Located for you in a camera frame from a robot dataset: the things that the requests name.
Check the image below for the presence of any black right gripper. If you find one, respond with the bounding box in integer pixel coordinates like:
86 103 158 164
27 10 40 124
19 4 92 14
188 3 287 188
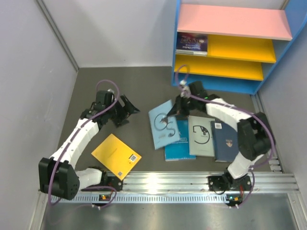
168 94 198 118

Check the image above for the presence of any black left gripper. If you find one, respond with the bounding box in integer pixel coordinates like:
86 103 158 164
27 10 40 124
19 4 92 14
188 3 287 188
106 94 140 127

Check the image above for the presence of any light blue cat book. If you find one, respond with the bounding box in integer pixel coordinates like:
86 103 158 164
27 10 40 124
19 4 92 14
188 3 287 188
148 100 180 150

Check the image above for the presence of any yellow book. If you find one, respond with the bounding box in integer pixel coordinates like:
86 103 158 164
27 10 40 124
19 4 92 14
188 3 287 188
92 134 142 181

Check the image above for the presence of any purple galaxy cover book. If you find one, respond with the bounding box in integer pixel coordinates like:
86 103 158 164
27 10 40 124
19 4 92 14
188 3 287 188
176 32 208 56

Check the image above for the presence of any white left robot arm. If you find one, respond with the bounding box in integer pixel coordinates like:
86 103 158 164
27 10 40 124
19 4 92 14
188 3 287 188
38 90 139 200

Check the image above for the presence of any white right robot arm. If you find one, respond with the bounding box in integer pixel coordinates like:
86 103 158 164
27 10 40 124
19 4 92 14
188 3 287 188
166 80 276 190

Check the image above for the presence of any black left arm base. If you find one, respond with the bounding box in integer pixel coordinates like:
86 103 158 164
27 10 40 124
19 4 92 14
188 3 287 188
101 171 123 192

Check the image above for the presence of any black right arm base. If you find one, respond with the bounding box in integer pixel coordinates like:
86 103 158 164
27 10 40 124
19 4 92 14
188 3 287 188
208 171 252 195

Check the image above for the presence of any teal blue book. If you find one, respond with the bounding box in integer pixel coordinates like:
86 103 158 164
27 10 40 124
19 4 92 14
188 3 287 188
165 120 196 161

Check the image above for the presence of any grey book with circle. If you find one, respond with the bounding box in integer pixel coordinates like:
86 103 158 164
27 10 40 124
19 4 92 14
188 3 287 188
188 115 214 157

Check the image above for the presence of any navy blue book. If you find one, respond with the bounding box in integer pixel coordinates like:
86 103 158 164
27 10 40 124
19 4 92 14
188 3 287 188
211 121 239 162

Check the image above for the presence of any blue bookshelf with coloured shelves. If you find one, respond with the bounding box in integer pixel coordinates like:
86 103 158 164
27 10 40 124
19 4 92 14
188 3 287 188
171 0 307 95

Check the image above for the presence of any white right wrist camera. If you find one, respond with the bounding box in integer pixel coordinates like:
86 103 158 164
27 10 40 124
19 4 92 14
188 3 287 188
179 80 189 97

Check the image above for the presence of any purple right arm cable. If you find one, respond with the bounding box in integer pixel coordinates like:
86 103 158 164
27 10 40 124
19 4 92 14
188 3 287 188
175 64 275 209

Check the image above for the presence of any aluminium mounting rail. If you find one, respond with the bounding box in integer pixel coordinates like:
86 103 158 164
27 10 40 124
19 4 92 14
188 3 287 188
60 172 299 204

